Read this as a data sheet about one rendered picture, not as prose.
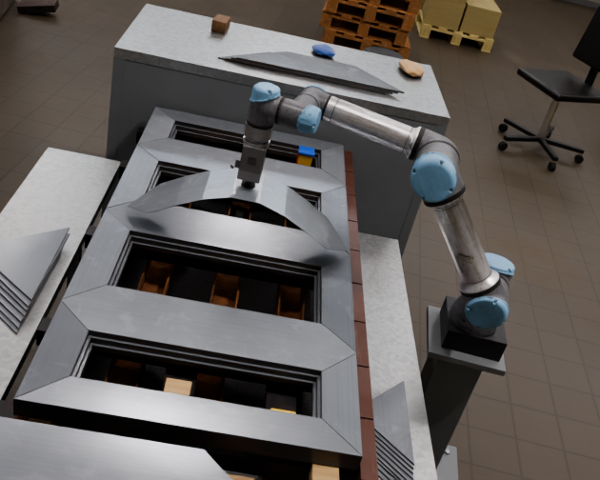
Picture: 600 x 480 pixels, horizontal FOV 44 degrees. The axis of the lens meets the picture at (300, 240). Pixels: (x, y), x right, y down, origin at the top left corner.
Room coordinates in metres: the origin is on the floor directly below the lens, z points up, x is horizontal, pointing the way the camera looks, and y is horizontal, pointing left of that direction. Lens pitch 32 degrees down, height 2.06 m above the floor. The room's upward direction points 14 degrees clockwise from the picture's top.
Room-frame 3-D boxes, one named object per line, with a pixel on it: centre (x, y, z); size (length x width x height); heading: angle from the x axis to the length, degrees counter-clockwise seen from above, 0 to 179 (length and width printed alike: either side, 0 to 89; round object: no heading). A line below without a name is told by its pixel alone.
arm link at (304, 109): (1.86, 0.08, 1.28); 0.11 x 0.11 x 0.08; 82
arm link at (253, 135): (1.86, 0.18, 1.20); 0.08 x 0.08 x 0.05
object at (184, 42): (2.97, 0.23, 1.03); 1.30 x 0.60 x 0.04; 96
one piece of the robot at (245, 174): (1.86, 0.20, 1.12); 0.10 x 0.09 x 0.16; 93
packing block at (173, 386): (1.24, 0.19, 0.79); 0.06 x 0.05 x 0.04; 96
